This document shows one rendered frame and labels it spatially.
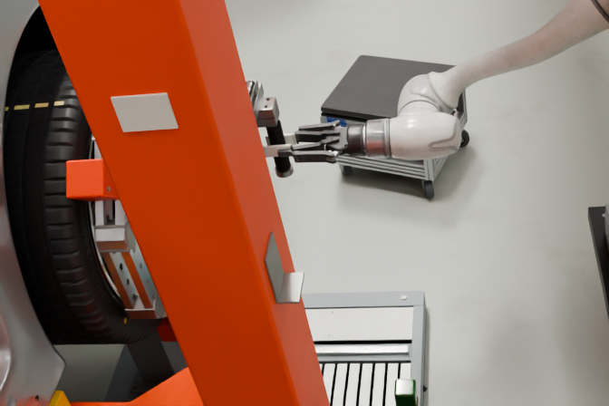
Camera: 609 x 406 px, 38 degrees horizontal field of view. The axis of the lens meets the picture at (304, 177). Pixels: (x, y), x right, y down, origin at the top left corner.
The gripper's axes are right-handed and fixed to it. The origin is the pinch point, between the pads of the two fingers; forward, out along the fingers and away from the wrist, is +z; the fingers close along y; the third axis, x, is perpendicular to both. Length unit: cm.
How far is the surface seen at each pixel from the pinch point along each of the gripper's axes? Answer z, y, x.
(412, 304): -23, 17, -75
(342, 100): 1, 88, -49
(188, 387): 6, -67, -1
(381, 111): -13, 80, -49
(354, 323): -6, 10, -75
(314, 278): 10, 36, -83
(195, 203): -11, -76, 49
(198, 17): -16, -71, 73
